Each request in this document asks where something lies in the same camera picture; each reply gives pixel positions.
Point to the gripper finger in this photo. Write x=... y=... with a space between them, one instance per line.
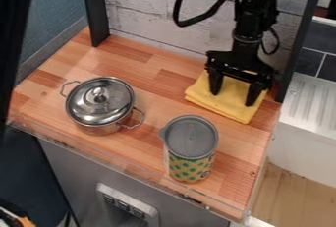
x=215 y=82
x=253 y=94

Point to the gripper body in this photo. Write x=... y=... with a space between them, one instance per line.
x=239 y=61

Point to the white toy sink unit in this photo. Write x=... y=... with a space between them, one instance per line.
x=306 y=123

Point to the silver pot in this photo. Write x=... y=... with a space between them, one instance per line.
x=107 y=119

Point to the yellow can with green dots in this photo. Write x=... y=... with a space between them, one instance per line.
x=190 y=149

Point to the yellow cloth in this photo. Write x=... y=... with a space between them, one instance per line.
x=227 y=101

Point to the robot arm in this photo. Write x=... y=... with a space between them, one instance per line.
x=249 y=8

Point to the silver pot lid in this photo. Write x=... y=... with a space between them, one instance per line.
x=100 y=100

